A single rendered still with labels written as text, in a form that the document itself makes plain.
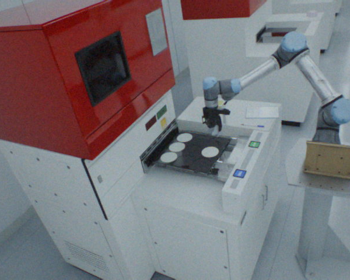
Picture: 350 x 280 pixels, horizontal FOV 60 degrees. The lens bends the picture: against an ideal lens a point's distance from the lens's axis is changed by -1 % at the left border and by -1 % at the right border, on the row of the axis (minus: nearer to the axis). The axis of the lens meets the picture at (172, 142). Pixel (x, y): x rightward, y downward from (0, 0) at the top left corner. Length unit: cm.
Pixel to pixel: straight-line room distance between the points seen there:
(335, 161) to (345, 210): 111
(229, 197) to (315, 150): 52
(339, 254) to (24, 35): 221
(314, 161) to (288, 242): 92
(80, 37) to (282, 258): 194
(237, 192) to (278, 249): 107
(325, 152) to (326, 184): 17
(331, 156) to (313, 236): 68
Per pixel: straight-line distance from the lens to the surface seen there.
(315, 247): 231
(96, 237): 193
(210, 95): 163
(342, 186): 177
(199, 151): 185
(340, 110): 168
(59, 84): 126
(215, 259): 183
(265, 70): 182
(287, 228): 260
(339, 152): 172
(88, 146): 137
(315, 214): 208
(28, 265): 290
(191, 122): 204
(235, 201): 150
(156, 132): 188
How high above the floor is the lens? 198
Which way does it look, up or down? 33 degrees down
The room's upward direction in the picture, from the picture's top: 11 degrees counter-clockwise
